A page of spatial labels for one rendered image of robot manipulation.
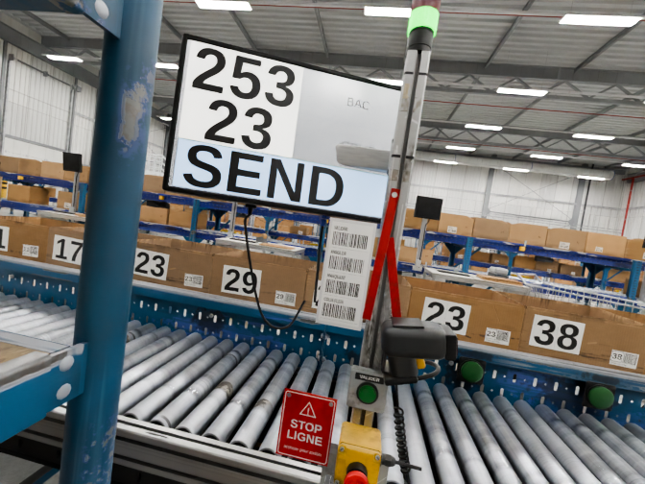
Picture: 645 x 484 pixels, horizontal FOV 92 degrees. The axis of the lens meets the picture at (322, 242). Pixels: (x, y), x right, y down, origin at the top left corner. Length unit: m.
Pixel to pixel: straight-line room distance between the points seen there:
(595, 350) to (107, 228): 1.41
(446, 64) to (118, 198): 14.21
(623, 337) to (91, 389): 1.44
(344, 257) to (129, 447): 0.60
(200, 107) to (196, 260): 0.79
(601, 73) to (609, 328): 14.74
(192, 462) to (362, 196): 0.65
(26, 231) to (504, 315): 2.00
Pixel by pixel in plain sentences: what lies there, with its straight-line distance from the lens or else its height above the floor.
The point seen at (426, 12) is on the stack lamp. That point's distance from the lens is 0.68.
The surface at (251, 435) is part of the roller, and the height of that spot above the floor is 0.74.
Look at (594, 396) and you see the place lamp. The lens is 1.40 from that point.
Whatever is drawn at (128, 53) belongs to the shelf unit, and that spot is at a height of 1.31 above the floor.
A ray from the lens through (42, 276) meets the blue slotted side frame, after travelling 1.76.
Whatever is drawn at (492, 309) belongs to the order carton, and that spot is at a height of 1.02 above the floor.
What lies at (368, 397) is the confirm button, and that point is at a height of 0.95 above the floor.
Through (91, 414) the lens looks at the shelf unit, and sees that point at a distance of 0.25.
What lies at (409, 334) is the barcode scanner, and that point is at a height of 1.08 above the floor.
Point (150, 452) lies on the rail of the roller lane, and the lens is 0.86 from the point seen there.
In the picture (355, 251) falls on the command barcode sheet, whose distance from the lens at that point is 0.57.
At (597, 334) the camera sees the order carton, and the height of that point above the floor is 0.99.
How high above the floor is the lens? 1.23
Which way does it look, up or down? 3 degrees down
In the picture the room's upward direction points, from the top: 8 degrees clockwise
